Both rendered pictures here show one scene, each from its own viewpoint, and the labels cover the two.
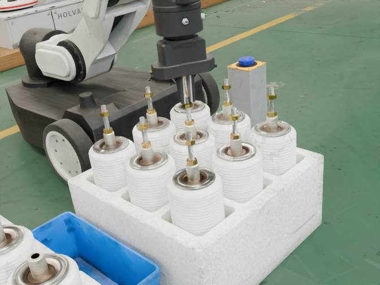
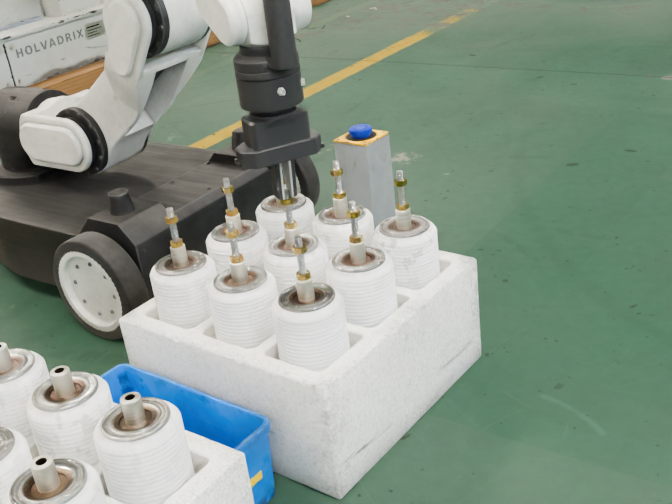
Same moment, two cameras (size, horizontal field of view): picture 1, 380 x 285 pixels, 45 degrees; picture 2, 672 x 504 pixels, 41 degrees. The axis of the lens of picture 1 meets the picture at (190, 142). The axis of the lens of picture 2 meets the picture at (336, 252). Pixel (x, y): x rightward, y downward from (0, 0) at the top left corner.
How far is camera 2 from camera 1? 0.39 m
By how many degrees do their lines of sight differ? 6
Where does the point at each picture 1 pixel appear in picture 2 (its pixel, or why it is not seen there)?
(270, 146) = (402, 250)
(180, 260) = (296, 406)
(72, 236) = not seen: hidden behind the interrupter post
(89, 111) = (127, 218)
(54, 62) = (55, 143)
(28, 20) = not seen: outside the picture
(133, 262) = (230, 419)
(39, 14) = not seen: outside the picture
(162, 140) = (251, 252)
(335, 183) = (499, 300)
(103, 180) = (174, 313)
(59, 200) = (87, 357)
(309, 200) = (461, 322)
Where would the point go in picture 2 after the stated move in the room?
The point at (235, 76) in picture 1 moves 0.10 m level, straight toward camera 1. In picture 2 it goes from (346, 153) to (350, 174)
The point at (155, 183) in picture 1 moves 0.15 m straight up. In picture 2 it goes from (253, 309) to (234, 208)
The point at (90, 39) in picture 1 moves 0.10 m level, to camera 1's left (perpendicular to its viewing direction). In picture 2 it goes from (115, 106) to (62, 115)
